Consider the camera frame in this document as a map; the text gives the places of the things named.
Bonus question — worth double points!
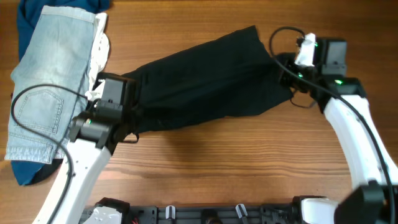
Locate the light blue denim jeans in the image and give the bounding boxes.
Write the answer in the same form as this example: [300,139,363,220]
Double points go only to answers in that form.
[5,6,95,164]

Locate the black garment with white logo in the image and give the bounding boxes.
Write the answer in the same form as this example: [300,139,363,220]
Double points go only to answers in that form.
[29,72,106,185]

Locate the black shorts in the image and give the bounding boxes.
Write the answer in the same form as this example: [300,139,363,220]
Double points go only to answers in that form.
[126,26,292,133]

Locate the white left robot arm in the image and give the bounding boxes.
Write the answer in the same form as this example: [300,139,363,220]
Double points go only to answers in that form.
[34,78,137,223]

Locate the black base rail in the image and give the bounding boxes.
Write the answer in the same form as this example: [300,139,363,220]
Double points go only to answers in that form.
[124,204,302,224]

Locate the dark blue garment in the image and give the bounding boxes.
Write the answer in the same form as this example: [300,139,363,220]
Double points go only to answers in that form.
[11,0,111,185]

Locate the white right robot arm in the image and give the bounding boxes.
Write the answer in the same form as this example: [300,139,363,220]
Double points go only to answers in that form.
[277,31,397,223]

